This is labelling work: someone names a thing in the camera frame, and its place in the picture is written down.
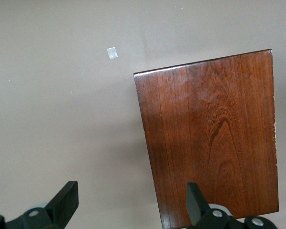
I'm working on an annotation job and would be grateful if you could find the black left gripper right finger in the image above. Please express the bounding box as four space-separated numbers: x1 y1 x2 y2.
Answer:
185 182 244 229

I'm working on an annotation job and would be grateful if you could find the dark brown wooden cabinet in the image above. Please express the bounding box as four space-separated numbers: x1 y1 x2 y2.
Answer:
133 49 280 229

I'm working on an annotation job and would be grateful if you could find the small clear tape piece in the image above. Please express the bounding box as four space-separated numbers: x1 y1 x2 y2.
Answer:
106 47 118 60

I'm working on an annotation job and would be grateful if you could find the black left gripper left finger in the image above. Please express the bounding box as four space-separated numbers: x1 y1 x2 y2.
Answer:
4 180 80 229

